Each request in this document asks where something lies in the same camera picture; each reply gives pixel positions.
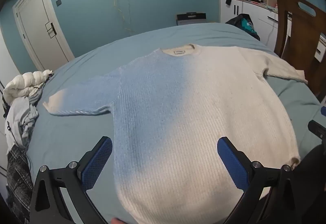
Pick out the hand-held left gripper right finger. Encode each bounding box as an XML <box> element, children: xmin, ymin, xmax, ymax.
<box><xmin>216</xmin><ymin>136</ymin><xmax>301</xmax><ymax>224</ymax></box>

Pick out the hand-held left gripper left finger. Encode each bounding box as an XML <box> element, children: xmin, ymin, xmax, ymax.
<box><xmin>30</xmin><ymin>136</ymin><xmax>113</xmax><ymax>224</ymax></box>

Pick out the white and blue knit sweater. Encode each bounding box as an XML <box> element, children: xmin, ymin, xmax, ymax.
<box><xmin>43</xmin><ymin>43</ymin><xmax>308</xmax><ymax>224</ymax></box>

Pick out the bed with blue sheet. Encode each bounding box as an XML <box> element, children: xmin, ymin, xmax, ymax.
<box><xmin>25</xmin><ymin>23</ymin><xmax>326</xmax><ymax>224</ymax></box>

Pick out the dark plaid cloth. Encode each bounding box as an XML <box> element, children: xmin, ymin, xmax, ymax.
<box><xmin>6</xmin><ymin>145</ymin><xmax>35</xmax><ymax>224</ymax></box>

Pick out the brown wooden chair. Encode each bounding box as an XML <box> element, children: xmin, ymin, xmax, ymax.
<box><xmin>274</xmin><ymin>0</ymin><xmax>326</xmax><ymax>97</ymax></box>

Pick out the grey garment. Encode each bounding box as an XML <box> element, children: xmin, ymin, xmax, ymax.
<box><xmin>5</xmin><ymin>92</ymin><xmax>42</xmax><ymax>153</ymax></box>

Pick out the white cabinet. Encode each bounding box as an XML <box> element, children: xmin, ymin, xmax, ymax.
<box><xmin>219</xmin><ymin>0</ymin><xmax>326</xmax><ymax>63</ymax></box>

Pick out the black and teal bag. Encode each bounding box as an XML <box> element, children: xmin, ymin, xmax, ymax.
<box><xmin>225</xmin><ymin>13</ymin><xmax>261</xmax><ymax>41</ymax></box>

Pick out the black box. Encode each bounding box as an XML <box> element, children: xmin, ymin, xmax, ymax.
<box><xmin>176</xmin><ymin>12</ymin><xmax>207</xmax><ymax>25</ymax></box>

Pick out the white door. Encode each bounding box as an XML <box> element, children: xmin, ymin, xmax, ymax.
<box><xmin>13</xmin><ymin>0</ymin><xmax>75</xmax><ymax>72</ymax></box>

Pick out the white cable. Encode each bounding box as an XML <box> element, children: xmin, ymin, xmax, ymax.
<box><xmin>264</xmin><ymin>20</ymin><xmax>278</xmax><ymax>47</ymax></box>

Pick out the yellow cable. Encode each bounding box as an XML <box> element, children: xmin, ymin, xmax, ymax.
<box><xmin>113</xmin><ymin>0</ymin><xmax>136</xmax><ymax>34</ymax></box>

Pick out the thin grey cable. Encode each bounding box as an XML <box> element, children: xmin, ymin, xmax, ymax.
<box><xmin>127</xmin><ymin>0</ymin><xmax>133</xmax><ymax>32</ymax></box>

